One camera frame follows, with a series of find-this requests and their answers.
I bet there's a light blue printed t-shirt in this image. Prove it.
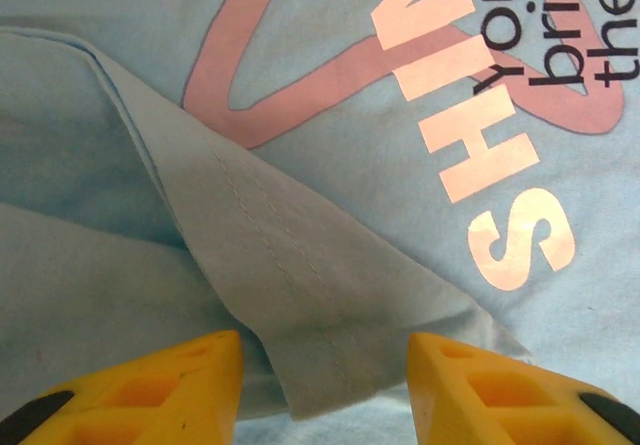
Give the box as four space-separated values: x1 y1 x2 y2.
0 0 640 445

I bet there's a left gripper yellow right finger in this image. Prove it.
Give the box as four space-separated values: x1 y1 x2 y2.
406 331 640 445

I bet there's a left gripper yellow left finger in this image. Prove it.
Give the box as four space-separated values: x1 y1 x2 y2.
0 329 244 445

